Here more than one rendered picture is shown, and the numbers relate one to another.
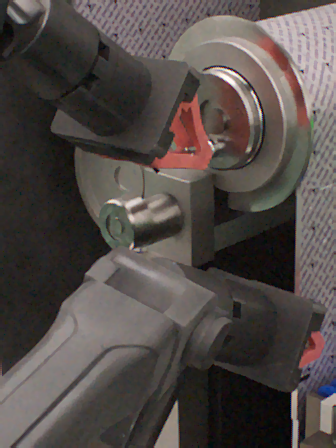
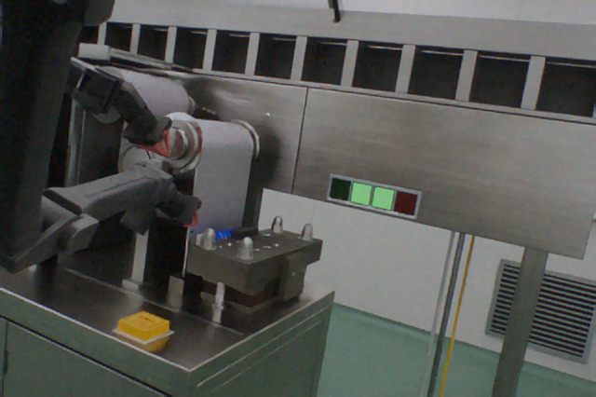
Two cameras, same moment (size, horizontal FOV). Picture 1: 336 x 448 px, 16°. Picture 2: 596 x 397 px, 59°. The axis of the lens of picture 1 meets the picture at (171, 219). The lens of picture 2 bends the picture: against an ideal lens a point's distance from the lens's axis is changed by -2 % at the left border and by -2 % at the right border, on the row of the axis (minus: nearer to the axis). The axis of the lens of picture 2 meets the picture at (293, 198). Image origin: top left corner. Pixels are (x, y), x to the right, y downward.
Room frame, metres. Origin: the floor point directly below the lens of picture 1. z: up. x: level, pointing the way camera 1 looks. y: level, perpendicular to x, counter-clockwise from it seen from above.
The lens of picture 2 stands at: (-0.43, 0.09, 1.35)
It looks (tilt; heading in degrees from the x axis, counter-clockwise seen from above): 8 degrees down; 341
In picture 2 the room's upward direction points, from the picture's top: 9 degrees clockwise
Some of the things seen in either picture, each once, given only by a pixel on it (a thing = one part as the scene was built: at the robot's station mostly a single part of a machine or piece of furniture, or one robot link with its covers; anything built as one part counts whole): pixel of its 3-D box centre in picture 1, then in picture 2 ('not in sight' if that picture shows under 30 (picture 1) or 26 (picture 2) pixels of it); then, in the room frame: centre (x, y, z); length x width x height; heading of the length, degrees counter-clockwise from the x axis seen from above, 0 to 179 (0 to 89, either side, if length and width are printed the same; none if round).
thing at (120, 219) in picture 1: (125, 223); not in sight; (0.82, 0.03, 1.18); 0.04 x 0.02 x 0.04; 45
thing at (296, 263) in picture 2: not in sight; (293, 275); (0.78, -0.36, 0.96); 0.10 x 0.03 x 0.11; 135
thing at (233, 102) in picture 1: (222, 118); (174, 143); (0.84, -0.04, 1.25); 0.07 x 0.02 x 0.07; 45
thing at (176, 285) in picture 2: not in sight; (210, 274); (0.89, -0.18, 0.92); 0.28 x 0.04 x 0.04; 135
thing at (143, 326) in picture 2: not in sight; (143, 325); (0.57, 0.00, 0.91); 0.07 x 0.07 x 0.02; 45
